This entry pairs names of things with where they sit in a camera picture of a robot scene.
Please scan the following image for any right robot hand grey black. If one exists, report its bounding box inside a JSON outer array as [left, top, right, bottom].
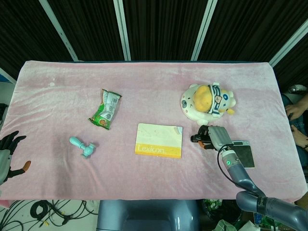
[[191, 125, 234, 151]]

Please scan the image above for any left robot hand grey black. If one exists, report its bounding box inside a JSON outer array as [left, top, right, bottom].
[[0, 131, 31, 185]]

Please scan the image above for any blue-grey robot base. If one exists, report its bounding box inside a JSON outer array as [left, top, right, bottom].
[[96, 199, 200, 231]]

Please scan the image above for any yellow white Lexicon book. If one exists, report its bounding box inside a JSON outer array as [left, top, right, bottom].
[[133, 123, 183, 160]]

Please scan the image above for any small digital kitchen scale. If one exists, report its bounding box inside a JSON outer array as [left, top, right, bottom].
[[232, 140, 255, 169]]

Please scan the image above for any white yellow plush toy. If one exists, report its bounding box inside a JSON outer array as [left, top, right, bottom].
[[180, 82, 237, 125]]

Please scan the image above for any light blue toy hammer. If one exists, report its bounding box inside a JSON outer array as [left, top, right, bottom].
[[69, 136, 97, 160]]

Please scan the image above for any seated person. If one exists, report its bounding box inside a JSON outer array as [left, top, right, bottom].
[[281, 84, 308, 167]]

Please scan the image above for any pink tablecloth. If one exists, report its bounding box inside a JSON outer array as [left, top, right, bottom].
[[0, 60, 308, 202]]

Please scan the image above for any green snack packet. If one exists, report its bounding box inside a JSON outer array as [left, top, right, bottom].
[[88, 89, 122, 131]]

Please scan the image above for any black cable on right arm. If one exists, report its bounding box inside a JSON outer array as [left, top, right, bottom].
[[217, 144, 259, 191]]

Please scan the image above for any black cable bundle on floor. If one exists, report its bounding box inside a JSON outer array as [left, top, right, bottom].
[[0, 199, 97, 231]]

